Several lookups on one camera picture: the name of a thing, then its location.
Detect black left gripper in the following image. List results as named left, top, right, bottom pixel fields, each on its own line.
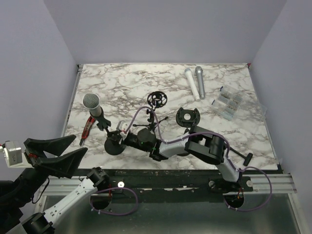
left=10, top=134, right=88, bottom=207

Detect black clip round-base stand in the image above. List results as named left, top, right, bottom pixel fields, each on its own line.
left=92, top=106, right=125, bottom=156

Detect copper body mesh microphone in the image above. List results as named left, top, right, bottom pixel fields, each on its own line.
left=82, top=93, right=104, bottom=117

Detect black tripod microphone stand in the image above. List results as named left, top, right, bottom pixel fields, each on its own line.
left=133, top=91, right=168, bottom=132

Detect black round-base shock-mount stand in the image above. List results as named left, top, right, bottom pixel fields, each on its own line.
left=175, top=107, right=200, bottom=133

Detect white foam-head microphone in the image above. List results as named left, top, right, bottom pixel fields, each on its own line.
left=184, top=68, right=200, bottom=101

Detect silver grey handheld microphone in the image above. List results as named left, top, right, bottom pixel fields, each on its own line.
left=195, top=66, right=205, bottom=99

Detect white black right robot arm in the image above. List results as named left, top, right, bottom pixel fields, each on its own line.
left=104, top=126, right=242, bottom=191

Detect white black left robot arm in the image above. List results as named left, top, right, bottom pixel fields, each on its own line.
left=0, top=135, right=109, bottom=234

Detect clear plastic screw box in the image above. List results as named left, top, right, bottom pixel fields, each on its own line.
left=211, top=86, right=267, bottom=121

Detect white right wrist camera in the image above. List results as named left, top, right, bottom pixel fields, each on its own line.
left=116, top=120, right=129, bottom=138

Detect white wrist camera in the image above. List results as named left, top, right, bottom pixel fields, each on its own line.
left=116, top=120, right=129, bottom=138
left=0, top=141, right=26, bottom=168

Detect red handled pliers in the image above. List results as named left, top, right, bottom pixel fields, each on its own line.
left=79, top=116, right=95, bottom=147

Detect black robot mounting base rail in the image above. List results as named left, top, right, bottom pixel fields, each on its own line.
left=98, top=169, right=253, bottom=203

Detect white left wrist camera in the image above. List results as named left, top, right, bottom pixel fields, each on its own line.
left=0, top=141, right=26, bottom=168

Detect black T-handle tool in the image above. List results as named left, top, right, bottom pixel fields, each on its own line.
left=230, top=147, right=254, bottom=166

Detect aluminium frame extrusion rail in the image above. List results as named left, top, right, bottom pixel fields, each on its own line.
left=26, top=173, right=302, bottom=234

